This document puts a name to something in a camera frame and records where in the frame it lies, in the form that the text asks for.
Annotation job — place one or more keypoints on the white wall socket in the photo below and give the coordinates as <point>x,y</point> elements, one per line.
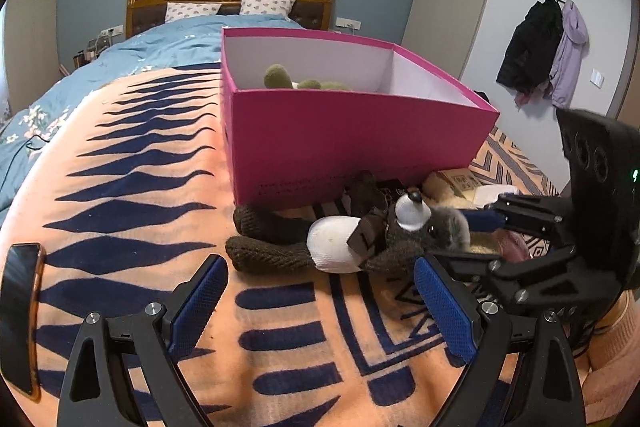
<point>347,23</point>
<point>112,32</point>

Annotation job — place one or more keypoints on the white light switch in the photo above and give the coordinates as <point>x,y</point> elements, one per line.
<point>597,78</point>

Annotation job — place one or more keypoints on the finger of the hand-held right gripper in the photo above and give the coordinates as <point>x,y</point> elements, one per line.
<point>485,221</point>
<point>465,263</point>

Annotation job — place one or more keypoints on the cream plush toy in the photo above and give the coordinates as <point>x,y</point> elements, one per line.
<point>439,193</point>

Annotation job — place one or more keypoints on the brown plush toy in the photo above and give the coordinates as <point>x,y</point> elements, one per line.
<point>280,257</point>

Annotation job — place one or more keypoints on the bedside clutter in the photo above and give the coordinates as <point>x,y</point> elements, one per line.
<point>92,52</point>

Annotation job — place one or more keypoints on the black jacket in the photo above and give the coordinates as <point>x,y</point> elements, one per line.
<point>530,47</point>

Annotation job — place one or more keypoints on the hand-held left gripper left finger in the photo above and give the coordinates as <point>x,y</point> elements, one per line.
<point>200,302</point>

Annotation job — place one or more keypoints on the pink cardboard box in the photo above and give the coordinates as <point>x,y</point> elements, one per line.
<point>325,142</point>

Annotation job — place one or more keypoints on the green frog plush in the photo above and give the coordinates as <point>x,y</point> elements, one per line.
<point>277,77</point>

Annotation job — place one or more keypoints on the pink garment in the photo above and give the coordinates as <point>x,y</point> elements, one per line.
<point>530,94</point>

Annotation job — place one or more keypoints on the white patterned pillow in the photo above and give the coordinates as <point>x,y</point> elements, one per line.
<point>192,11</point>
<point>267,3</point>

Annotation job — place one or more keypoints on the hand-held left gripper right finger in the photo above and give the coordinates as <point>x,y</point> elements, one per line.
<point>442,307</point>

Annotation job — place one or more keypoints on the person's right forearm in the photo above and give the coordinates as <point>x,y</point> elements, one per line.
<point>615,357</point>

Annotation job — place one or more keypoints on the blue floral duvet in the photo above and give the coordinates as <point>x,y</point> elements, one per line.
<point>150,42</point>

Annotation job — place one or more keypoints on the black smartphone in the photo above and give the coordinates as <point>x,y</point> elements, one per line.
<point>17,307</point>

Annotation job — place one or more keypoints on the purple jacket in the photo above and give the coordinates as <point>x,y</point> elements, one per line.
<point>570,52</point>

